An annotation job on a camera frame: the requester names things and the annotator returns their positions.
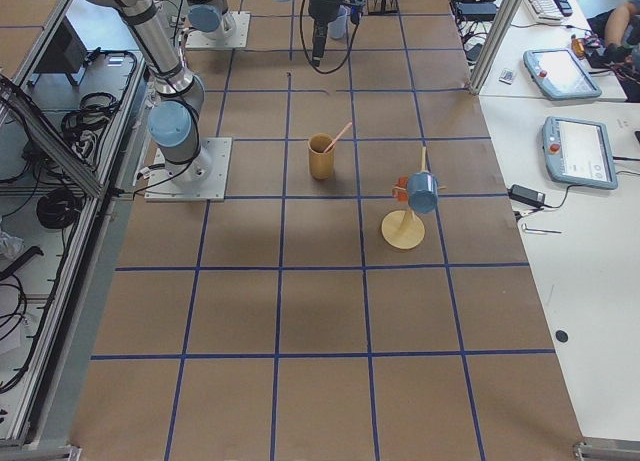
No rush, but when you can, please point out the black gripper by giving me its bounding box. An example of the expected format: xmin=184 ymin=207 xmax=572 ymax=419
xmin=308 ymin=0 xmax=343 ymax=64

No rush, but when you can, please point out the light blue plastic cup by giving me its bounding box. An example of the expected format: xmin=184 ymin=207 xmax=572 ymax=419
xmin=328 ymin=6 xmax=349 ymax=40

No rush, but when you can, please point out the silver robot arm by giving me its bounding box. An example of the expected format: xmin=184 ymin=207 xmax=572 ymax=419
xmin=86 ymin=0 xmax=289 ymax=182
xmin=188 ymin=0 xmax=347 ymax=70

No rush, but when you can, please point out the bamboo cylinder holder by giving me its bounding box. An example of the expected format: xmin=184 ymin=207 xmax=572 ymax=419
xmin=308 ymin=133 xmax=334 ymax=181

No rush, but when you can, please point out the orange mug on stand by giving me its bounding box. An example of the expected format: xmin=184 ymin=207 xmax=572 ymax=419
xmin=392 ymin=176 xmax=409 ymax=203

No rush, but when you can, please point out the blue mug on stand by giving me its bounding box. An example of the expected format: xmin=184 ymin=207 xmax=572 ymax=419
xmin=406 ymin=171 xmax=438 ymax=214

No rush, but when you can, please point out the wooden mug tree stand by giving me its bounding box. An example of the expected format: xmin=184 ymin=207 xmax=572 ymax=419
xmin=381 ymin=146 xmax=441 ymax=250

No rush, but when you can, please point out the white keyboard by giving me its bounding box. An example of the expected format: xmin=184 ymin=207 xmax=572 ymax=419
xmin=523 ymin=0 xmax=565 ymax=25

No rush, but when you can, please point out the upper teach pendant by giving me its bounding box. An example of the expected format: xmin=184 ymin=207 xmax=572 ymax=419
xmin=523 ymin=48 xmax=602 ymax=101

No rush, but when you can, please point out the teach pendant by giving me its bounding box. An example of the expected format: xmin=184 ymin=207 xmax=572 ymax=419
xmin=523 ymin=48 xmax=602 ymax=101
xmin=541 ymin=116 xmax=618 ymax=190

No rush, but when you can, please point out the black power adapter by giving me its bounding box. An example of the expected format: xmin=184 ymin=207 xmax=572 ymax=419
xmin=508 ymin=184 xmax=546 ymax=208

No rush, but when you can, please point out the hex key tool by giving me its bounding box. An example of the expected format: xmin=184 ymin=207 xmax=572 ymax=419
xmin=521 ymin=223 xmax=561 ymax=235

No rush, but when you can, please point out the lower teach pendant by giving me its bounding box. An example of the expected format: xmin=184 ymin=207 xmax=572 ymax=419
xmin=541 ymin=116 xmax=618 ymax=190

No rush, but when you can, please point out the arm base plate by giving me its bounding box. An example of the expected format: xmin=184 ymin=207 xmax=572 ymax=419
xmin=186 ymin=6 xmax=251 ymax=50
xmin=144 ymin=137 xmax=233 ymax=202

